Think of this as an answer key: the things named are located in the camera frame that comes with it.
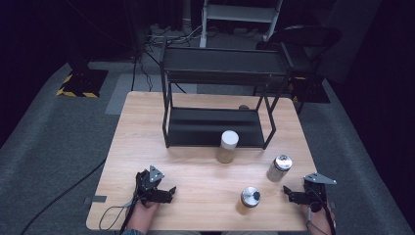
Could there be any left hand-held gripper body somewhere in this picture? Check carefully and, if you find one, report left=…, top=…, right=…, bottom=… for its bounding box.
left=134, top=164, right=165, bottom=206

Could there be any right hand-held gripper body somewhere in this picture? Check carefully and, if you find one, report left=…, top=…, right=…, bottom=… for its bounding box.
left=302, top=172, right=338, bottom=213

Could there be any person's left hand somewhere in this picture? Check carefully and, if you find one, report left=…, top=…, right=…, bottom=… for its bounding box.
left=135, top=199, right=161, bottom=212

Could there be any person's right hand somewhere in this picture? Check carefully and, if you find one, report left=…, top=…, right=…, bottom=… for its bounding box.
left=300, top=203, right=331, bottom=223

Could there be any silver can near rack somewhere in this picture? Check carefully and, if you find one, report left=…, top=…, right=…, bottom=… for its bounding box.
left=265, top=154, right=294, bottom=183

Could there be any silver-lidded jar with black knob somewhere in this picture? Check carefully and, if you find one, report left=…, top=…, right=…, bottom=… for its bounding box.
left=235, top=185, right=262, bottom=216

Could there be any grey tape strip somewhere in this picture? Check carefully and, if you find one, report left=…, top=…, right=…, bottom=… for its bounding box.
left=83, top=194, right=108, bottom=206

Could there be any white-lidded spice jar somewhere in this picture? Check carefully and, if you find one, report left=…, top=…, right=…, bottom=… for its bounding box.
left=215, top=129, right=240, bottom=165

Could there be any black metal two-tier rack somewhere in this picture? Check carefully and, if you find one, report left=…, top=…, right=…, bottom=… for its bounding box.
left=159, top=36, right=296, bottom=150

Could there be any black stand base hazard tape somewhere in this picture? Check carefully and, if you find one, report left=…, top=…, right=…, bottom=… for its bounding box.
left=55, top=61, right=110, bottom=99
left=287, top=75, right=331, bottom=105

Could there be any black folding chair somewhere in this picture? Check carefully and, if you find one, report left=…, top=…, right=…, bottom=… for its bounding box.
left=254, top=24, right=344, bottom=116

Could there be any grey leaning panel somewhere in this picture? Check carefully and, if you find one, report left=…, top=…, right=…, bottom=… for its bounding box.
left=316, top=0, right=384, bottom=86

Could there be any white step stool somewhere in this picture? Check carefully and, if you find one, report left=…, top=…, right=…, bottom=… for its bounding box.
left=199, top=0, right=285, bottom=49

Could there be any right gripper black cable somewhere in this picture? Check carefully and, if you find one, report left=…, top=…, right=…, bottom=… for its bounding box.
left=306, top=187, right=338, bottom=235

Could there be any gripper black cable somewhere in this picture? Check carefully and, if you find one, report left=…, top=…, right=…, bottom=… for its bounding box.
left=98, top=194, right=139, bottom=235
left=306, top=187, right=338, bottom=235

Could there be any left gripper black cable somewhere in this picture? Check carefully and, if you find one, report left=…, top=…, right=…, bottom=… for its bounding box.
left=98, top=194, right=139, bottom=235

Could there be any long black floor cable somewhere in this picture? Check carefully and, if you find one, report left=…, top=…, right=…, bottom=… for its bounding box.
left=19, top=159, right=108, bottom=235

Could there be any thin black floor cable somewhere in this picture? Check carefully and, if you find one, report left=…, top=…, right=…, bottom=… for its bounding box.
left=130, top=53, right=155, bottom=93

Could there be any bundle of floor cables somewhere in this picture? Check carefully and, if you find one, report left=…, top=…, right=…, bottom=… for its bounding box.
left=143, top=23, right=205, bottom=47

